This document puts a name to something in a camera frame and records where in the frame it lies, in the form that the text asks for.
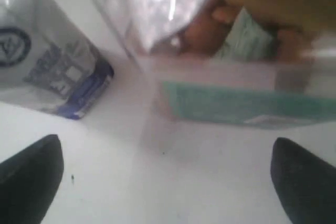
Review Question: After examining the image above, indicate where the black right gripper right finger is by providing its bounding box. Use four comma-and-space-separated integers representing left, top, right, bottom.
270, 137, 335, 223

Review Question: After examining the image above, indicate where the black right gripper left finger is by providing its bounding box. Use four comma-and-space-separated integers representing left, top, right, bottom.
1, 134, 64, 223

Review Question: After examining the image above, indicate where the white blue milk carton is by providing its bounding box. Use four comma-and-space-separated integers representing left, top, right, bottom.
1, 0, 114, 120

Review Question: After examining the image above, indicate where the clear jar with gold lid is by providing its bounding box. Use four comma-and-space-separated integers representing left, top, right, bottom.
92, 0, 335, 129

